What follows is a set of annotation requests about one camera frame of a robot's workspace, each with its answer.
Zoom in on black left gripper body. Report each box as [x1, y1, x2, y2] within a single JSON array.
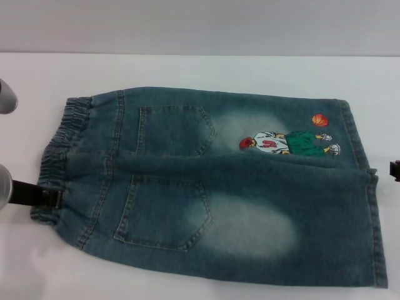
[[9, 179, 44, 207]]

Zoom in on blue denim shorts with embroidery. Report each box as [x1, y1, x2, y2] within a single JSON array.
[[29, 86, 388, 300]]

